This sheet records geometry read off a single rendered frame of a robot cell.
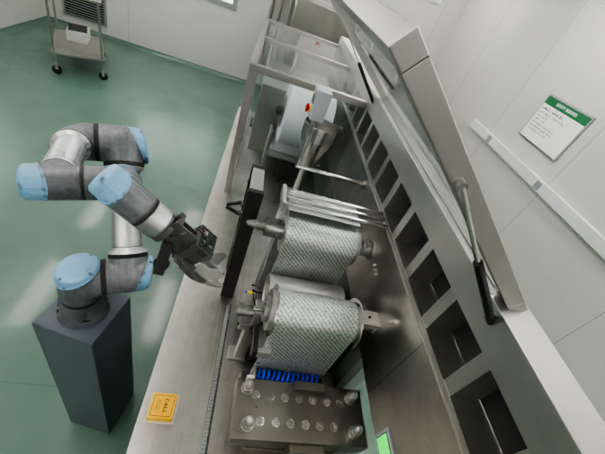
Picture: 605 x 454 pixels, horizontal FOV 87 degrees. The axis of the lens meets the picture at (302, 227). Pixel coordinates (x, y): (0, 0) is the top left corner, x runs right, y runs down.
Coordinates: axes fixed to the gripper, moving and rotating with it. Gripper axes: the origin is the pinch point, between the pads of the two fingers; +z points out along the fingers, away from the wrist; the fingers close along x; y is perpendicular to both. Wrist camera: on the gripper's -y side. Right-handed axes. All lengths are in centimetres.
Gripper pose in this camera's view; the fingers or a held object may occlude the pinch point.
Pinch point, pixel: (216, 277)
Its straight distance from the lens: 86.1
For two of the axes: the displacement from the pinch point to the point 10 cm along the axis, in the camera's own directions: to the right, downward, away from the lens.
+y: 8.5, -4.1, -3.3
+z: 5.3, 6.3, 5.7
